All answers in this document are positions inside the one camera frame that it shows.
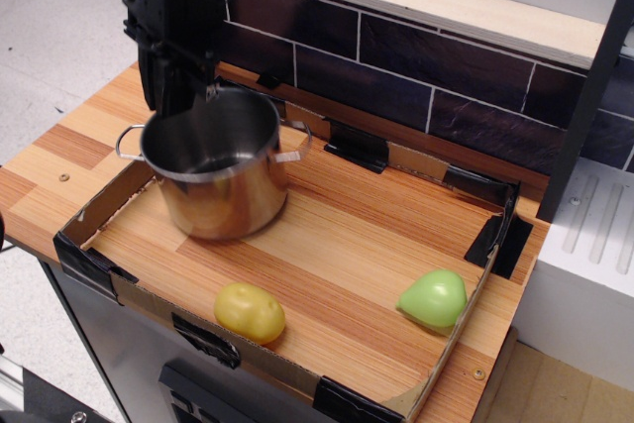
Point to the dark shelf support post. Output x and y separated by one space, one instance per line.
608 52

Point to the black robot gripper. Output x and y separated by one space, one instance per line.
177 50

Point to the metal pot with handles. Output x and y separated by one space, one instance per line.
219 165

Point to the cardboard fence with black tape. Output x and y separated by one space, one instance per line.
346 244

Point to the yellow plastic potato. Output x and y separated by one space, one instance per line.
249 311

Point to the green plastic pear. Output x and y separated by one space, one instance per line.
436 299

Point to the white toy sink drainboard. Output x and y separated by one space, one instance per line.
578 304

